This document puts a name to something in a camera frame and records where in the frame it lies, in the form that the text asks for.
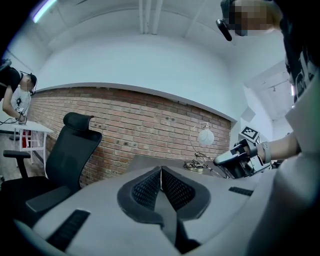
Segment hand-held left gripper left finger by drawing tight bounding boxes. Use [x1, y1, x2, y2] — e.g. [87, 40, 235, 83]
[116, 165, 165, 225]

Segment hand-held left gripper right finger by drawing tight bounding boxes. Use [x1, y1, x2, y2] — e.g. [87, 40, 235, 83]
[160, 165, 212, 221]

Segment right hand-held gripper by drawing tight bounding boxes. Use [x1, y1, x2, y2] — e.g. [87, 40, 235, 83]
[213, 125, 273, 180]

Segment person's right forearm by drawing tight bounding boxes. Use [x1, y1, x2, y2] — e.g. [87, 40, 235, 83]
[257, 131, 302, 164]

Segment person's right hand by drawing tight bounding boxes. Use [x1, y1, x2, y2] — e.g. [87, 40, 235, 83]
[250, 143, 265, 164]

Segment gold lamp with white shade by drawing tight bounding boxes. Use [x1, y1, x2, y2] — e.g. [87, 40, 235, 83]
[189, 121, 216, 174]

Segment black high-back office chair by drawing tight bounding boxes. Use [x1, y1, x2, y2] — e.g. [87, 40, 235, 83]
[0, 111, 104, 221]

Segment person's black printed shirt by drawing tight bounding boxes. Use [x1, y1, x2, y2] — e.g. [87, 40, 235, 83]
[279, 0, 320, 104]

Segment red container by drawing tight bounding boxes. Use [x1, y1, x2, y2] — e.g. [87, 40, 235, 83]
[20, 129, 33, 149]

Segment small white table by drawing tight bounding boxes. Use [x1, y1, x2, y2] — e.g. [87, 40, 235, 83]
[0, 119, 55, 166]

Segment person's head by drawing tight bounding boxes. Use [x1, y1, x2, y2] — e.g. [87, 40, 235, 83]
[219, 0, 285, 37]

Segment white ceiling pipes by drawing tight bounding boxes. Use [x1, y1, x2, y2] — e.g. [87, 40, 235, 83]
[137, 0, 164, 35]

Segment long ceiling light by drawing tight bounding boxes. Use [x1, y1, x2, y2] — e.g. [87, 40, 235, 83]
[31, 0, 58, 24]

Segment grey wrist strap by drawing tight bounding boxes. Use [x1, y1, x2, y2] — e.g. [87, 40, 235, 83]
[259, 140, 273, 164]

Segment grey wall box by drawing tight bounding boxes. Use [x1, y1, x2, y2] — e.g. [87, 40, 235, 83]
[240, 105, 257, 123]

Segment black head-worn camera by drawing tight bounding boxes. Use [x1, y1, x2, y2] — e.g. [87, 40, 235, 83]
[215, 18, 234, 42]

